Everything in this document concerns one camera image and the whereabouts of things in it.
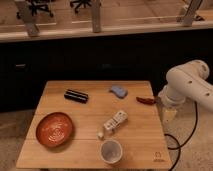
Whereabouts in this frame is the metal post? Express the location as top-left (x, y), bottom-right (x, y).
top-left (91, 0), bottom-right (101, 33)
top-left (182, 0), bottom-right (203, 27)
top-left (14, 0), bottom-right (39, 37)

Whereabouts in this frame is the black power cable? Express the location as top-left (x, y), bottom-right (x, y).
top-left (164, 101), bottom-right (199, 171)

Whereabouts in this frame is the middle metal post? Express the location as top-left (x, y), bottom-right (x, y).
top-left (91, 0), bottom-right (101, 33)

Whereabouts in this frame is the left black office chair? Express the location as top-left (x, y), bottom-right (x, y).
top-left (14, 0), bottom-right (53, 19)

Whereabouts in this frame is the black cabinet front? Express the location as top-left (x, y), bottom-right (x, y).
top-left (0, 29), bottom-right (213, 112)

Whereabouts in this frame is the right black office chair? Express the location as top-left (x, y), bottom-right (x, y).
top-left (70, 0), bottom-right (91, 14)

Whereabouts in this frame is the left metal post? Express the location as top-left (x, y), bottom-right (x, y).
top-left (14, 0), bottom-right (39, 37)

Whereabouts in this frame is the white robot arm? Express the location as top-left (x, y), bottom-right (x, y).
top-left (158, 60), bottom-right (213, 123)

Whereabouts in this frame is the black office chair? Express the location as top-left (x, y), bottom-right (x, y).
top-left (14, 0), bottom-right (53, 19)
top-left (70, 0), bottom-right (91, 14)

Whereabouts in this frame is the right metal post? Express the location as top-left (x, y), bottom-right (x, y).
top-left (182, 0), bottom-right (203, 27)

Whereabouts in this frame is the black rectangular case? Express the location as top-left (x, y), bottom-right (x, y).
top-left (64, 89), bottom-right (89, 103)

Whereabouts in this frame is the orange ceramic bowl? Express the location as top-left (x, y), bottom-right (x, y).
top-left (36, 112), bottom-right (74, 148)

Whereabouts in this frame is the small white die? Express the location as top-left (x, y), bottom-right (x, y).
top-left (97, 132), bottom-right (104, 139)

